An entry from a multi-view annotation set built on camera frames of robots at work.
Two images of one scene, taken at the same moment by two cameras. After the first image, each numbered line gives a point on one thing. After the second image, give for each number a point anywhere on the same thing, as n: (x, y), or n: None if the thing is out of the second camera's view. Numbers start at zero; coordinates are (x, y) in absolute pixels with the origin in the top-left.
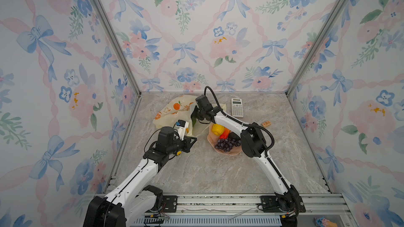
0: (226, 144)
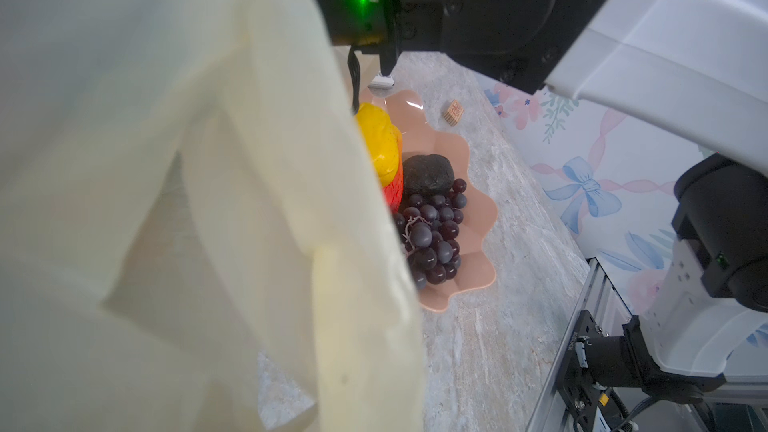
0: (429, 226)
